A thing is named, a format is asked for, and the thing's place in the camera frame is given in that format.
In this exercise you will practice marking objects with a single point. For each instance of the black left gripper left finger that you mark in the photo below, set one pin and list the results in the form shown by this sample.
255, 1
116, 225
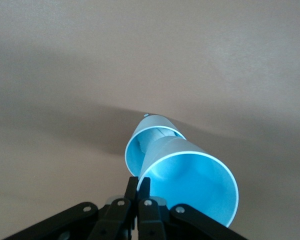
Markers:
128, 190

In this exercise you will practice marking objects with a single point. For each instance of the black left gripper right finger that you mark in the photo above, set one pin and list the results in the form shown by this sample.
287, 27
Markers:
145, 192

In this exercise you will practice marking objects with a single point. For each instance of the blue plastic cup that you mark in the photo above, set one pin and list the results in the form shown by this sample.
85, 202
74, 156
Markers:
155, 122
190, 180

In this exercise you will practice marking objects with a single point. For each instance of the brown table cloth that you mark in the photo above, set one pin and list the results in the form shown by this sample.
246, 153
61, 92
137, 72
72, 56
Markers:
65, 50

